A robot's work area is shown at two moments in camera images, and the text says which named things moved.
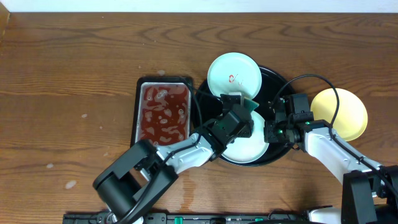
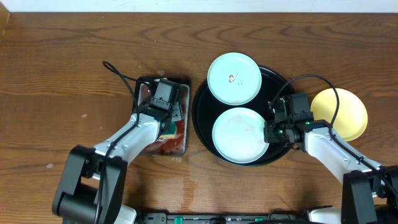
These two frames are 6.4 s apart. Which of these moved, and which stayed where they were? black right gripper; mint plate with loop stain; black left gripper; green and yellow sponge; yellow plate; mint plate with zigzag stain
Moved: green and yellow sponge; black left gripper
Stayed: mint plate with loop stain; mint plate with zigzag stain; black right gripper; yellow plate
